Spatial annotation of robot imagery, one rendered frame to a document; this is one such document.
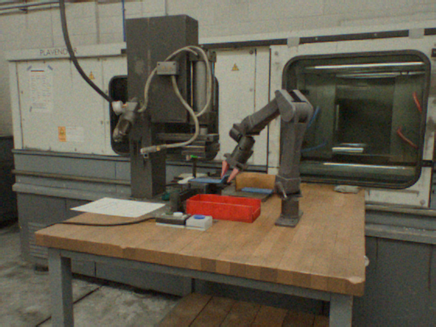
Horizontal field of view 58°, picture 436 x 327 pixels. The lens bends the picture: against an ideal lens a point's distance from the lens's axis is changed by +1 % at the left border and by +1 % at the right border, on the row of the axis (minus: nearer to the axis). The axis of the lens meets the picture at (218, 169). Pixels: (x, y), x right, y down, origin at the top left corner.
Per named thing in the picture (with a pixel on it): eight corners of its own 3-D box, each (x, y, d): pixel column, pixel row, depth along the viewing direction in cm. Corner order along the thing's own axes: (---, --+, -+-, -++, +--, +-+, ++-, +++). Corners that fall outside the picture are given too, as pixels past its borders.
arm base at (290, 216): (274, 202, 131) (295, 205, 128) (285, 191, 149) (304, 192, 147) (273, 226, 132) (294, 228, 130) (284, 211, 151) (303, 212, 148)
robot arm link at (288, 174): (272, 191, 142) (284, 101, 133) (286, 190, 145) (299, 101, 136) (284, 197, 137) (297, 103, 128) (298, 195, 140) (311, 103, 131)
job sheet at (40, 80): (28, 112, 285) (24, 65, 280) (29, 112, 286) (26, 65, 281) (54, 113, 275) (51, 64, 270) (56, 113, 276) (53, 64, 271)
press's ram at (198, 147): (206, 163, 154) (206, 86, 149) (149, 159, 163) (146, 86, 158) (222, 157, 171) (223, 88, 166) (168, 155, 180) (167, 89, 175)
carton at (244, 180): (287, 196, 179) (288, 180, 177) (235, 192, 187) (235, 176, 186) (292, 191, 190) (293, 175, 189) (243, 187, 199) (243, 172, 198)
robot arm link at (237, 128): (223, 138, 163) (230, 111, 158) (240, 137, 168) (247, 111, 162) (238, 151, 155) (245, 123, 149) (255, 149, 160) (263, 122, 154)
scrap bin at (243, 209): (252, 223, 135) (252, 206, 134) (186, 216, 143) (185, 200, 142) (260, 214, 146) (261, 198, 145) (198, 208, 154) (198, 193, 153)
